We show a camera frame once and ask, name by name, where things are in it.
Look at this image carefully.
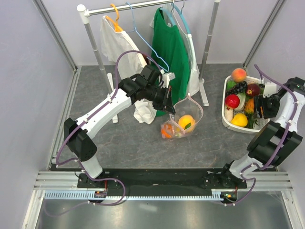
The black grapes toy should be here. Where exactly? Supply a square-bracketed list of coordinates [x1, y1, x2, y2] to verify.
[225, 81, 247, 97]

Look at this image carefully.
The orange spiky kiwano toy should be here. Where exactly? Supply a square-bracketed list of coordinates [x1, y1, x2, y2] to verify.
[244, 98, 254, 116]

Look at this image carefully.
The white fruit basket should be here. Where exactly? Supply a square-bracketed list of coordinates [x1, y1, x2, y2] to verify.
[222, 76, 270, 134]

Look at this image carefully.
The orange toy fruit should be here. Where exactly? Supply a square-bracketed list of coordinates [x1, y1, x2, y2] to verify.
[161, 124, 173, 139]

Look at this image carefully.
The silver clothes rack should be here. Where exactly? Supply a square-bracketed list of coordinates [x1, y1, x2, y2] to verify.
[76, 0, 221, 124]

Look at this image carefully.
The left aluminium frame post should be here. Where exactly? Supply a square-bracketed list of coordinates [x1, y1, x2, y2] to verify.
[33, 0, 78, 71]

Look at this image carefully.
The white t-shirt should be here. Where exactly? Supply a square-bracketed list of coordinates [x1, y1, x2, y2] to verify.
[100, 16, 157, 124]

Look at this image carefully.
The white-green cabbage toy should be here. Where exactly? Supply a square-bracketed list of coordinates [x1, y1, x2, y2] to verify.
[235, 93, 246, 111]

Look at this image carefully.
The dark red mangosteen toy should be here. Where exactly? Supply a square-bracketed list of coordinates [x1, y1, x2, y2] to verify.
[245, 83, 261, 97]

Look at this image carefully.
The white tank top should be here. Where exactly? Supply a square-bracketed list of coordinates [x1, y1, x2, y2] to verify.
[151, 7, 199, 96]

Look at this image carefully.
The red apple toy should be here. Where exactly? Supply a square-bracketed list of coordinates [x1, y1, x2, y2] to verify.
[224, 94, 240, 109]

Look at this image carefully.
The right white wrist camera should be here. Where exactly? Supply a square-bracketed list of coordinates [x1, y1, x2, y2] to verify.
[263, 82, 277, 98]

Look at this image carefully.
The light blue wire hanger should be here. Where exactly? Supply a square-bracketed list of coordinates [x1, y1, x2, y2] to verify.
[125, 2, 170, 73]

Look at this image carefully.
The green t-shirt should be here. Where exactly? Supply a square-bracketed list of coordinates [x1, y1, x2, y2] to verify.
[151, 8, 190, 104]

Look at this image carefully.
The clear pink-dotted zip bag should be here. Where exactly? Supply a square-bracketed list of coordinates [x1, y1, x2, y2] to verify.
[161, 94, 203, 139]

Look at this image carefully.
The right aluminium frame post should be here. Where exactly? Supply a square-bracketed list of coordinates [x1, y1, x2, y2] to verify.
[242, 0, 286, 70]

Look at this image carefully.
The yellow-orange mango toy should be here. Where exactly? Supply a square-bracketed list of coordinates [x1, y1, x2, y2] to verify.
[178, 114, 196, 133]

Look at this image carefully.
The slotted cable duct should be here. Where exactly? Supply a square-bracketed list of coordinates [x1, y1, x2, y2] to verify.
[44, 190, 232, 201]

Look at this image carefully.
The peach toy fruit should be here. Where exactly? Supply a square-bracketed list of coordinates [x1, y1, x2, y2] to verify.
[231, 68, 247, 83]

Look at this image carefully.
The orange hanger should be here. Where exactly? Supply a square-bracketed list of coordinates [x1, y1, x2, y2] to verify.
[105, 3, 123, 32]

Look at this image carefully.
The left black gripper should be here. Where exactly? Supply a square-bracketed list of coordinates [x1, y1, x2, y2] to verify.
[144, 85, 175, 115]

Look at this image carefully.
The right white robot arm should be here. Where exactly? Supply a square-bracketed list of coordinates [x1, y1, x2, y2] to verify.
[217, 77, 305, 188]

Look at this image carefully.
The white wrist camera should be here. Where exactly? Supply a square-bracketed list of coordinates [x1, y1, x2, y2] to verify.
[263, 82, 277, 98]
[158, 69, 175, 88]

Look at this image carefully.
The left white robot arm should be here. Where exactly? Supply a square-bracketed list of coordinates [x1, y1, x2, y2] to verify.
[64, 65, 175, 187]

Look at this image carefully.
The aluminium frame post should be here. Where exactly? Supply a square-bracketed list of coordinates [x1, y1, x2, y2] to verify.
[242, 0, 286, 70]
[33, 0, 78, 71]

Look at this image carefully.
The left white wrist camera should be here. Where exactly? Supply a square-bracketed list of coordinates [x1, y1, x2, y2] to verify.
[158, 69, 175, 88]

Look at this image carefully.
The teal padded hanger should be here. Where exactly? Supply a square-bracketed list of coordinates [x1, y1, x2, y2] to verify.
[162, 3, 191, 37]

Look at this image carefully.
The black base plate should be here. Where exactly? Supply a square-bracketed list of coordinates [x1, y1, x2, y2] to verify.
[77, 168, 247, 196]

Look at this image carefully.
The yellow pear toy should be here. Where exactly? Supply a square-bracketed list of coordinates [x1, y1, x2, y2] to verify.
[231, 113, 248, 127]

